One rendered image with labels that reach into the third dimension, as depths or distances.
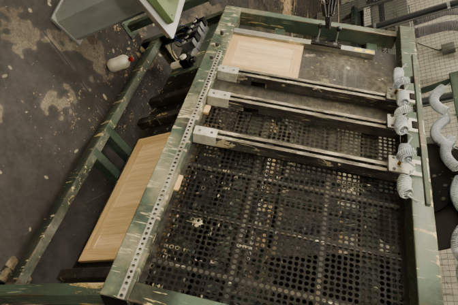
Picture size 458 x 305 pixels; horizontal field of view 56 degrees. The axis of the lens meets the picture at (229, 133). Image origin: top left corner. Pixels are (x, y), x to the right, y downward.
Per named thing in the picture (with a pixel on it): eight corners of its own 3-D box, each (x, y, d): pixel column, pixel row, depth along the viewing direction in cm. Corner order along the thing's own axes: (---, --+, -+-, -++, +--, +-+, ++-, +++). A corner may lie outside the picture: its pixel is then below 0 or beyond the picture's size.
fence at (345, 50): (234, 32, 302) (234, 27, 299) (373, 54, 291) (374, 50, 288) (232, 36, 299) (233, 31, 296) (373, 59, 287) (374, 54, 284)
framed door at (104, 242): (140, 141, 292) (138, 139, 291) (208, 125, 265) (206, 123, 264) (80, 263, 232) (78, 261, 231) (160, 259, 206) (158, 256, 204)
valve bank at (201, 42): (180, 17, 303) (208, 6, 292) (191, 33, 312) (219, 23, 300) (156, 60, 270) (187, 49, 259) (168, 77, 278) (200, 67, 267)
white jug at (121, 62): (110, 56, 318) (130, 49, 308) (118, 67, 324) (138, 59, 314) (104, 65, 311) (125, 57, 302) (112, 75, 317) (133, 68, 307)
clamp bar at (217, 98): (210, 95, 257) (210, 63, 240) (416, 133, 243) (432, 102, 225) (206, 106, 251) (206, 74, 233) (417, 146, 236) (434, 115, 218)
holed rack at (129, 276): (217, 50, 279) (217, 50, 279) (222, 51, 279) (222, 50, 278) (116, 297, 170) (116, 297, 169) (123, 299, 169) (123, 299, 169)
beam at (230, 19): (225, 18, 325) (225, 4, 317) (241, 20, 324) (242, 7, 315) (103, 304, 178) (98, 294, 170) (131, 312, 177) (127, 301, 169)
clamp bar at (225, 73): (219, 71, 273) (221, 39, 255) (414, 105, 258) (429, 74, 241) (216, 81, 266) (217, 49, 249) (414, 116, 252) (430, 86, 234)
